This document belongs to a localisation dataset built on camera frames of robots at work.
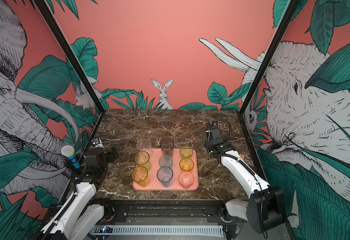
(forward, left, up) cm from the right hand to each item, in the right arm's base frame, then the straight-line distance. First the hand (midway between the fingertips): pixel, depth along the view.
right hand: (213, 136), depth 84 cm
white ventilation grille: (-43, +29, -17) cm, 55 cm away
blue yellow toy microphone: (-14, +73, +7) cm, 75 cm away
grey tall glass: (-21, +27, -4) cm, 34 cm away
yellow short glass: (-10, +15, -16) cm, 24 cm away
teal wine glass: (-9, +28, -13) cm, 32 cm away
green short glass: (-2, +16, -16) cm, 22 cm away
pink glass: (-19, +16, -17) cm, 30 cm away
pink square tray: (-15, +21, -17) cm, 31 cm away
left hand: (-7, +62, -2) cm, 62 cm away
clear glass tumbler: (+1, +42, -11) cm, 44 cm away
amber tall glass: (-20, +41, -8) cm, 46 cm away
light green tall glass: (-11, +41, -7) cm, 43 cm away
